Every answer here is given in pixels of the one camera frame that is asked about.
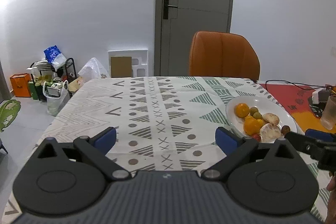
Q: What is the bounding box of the grey door with handle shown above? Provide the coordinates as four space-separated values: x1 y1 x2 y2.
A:
154 0 233 76

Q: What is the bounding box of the large orange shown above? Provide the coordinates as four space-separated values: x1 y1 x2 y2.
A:
243 115 262 136
234 103 250 118

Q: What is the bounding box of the red orange table mat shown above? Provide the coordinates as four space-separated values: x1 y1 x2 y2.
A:
261 83 335 134

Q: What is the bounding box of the small red apple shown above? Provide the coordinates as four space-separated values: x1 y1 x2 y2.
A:
281 125 291 135
252 134 261 142

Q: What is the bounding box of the white power adapter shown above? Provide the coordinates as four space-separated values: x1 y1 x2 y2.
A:
312 88 330 105

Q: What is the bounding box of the small peeled pomelo segment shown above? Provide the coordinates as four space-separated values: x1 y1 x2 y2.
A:
262 113 280 126

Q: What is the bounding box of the large orange back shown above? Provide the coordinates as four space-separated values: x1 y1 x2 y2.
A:
234 103 250 118

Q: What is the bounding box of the white foam packaging board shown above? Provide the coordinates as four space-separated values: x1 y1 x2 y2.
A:
108 49 149 78

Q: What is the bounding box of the large peeled pomelo segment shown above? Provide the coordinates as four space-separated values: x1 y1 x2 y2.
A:
259 123 282 143

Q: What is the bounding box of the person's right hand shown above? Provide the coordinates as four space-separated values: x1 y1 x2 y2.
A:
325 176 336 224

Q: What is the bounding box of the clear plastic bag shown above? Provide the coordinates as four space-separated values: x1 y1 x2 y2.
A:
78 57 110 82

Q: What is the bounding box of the white enamel plate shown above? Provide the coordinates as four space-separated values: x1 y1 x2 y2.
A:
226 96 297 143

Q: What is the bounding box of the frosted glass cup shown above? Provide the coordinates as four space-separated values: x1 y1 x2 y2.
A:
321 96 336 130

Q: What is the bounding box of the black cable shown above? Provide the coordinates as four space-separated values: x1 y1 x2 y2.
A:
253 78 336 94

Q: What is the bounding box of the white shopping bag floor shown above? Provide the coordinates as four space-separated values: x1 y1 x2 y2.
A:
42 80 70 116

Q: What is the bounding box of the blue white plastic bag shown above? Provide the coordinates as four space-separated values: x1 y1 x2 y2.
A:
44 46 67 71

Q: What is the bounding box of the black metal rack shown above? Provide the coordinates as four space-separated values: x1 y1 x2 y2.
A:
26 57 77 102

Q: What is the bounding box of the green frog stool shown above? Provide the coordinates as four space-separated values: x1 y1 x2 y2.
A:
0 100 21 132

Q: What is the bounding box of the yellow-green small fruit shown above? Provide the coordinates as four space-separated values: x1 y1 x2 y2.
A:
253 112 263 119

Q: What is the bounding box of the large orange front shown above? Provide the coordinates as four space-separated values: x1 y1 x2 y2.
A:
243 115 262 136

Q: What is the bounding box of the orange leather chair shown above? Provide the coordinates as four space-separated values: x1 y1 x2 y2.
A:
189 31 260 82

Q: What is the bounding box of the orange paper bag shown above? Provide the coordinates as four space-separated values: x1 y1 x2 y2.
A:
10 73 31 98

